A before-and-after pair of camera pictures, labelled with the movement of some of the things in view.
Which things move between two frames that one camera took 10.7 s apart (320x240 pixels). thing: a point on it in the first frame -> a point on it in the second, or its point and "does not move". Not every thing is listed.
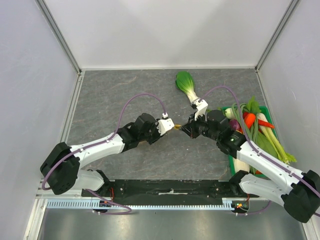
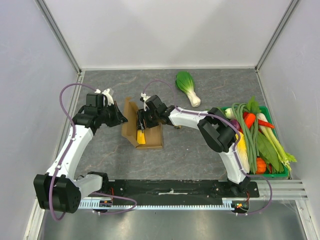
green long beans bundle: (252, 134) does not move
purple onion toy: (234, 124) does not move
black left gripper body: (152, 135) -> (110, 116)
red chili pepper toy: (265, 124) does not move
